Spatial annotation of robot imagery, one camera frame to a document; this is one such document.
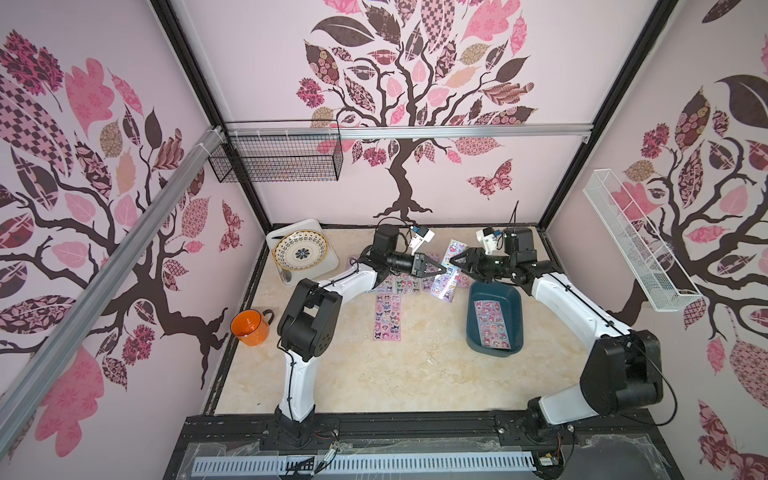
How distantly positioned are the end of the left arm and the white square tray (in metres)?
0.38

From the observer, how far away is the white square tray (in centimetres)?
109

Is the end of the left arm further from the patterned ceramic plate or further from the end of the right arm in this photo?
the patterned ceramic plate

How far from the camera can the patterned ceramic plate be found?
3.58ft

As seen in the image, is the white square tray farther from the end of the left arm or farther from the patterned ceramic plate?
the end of the left arm

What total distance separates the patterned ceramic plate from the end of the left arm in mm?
417

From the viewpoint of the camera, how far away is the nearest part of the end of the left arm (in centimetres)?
78

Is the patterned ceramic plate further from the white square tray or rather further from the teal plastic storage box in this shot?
the teal plastic storage box
